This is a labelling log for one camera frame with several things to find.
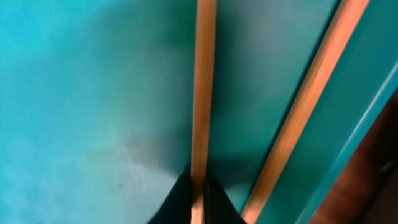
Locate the teal plastic tray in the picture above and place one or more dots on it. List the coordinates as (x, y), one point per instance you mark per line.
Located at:
(97, 97)

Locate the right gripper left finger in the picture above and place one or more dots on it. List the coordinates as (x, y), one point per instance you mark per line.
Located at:
(176, 208)

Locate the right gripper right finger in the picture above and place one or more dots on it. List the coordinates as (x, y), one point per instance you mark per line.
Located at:
(218, 208)

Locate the wooden chopstick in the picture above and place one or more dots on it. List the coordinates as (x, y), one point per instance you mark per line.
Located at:
(204, 59)
(337, 35)

